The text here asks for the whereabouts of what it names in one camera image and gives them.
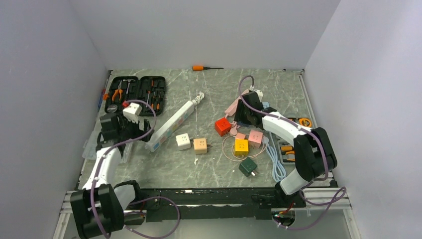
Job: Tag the aluminium rail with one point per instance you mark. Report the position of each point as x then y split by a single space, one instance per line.
329 198

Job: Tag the wooden beige cube adapter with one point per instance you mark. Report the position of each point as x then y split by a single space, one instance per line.
200 145

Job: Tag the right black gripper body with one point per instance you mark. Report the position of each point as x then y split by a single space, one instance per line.
242 114

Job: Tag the dark green cube adapter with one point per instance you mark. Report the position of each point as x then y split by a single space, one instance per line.
248 167

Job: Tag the red cube adapter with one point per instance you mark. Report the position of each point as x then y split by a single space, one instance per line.
222 126

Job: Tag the clear plastic screw box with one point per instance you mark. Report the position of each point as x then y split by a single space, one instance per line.
90 153

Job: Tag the pink cube socket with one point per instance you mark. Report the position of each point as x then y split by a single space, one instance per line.
255 138

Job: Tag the black tool case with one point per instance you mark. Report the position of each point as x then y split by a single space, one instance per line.
151 89

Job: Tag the small pink charger plug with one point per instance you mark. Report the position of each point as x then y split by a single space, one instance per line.
240 136

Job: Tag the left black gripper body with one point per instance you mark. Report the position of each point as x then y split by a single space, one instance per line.
129 130

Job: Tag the yellow cube adapter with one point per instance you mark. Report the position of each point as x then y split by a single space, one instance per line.
241 148

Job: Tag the white power strip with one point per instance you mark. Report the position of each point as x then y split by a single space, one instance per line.
165 131

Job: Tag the pink power strip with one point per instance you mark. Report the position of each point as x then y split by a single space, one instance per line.
230 111

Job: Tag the blue red pen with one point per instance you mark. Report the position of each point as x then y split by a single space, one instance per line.
101 98

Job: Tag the black base bar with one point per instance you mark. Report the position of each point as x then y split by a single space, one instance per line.
159 208

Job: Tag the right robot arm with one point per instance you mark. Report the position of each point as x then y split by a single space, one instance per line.
314 155

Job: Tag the light blue power strip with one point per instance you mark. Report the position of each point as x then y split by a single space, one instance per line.
265 105

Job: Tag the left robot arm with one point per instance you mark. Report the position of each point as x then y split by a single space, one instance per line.
98 207

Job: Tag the orange handled screwdriver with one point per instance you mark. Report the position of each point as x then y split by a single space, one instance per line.
202 68

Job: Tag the white cube adapter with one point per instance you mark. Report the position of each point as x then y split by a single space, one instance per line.
183 141

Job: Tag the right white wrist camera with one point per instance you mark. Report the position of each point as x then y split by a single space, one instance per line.
258 92

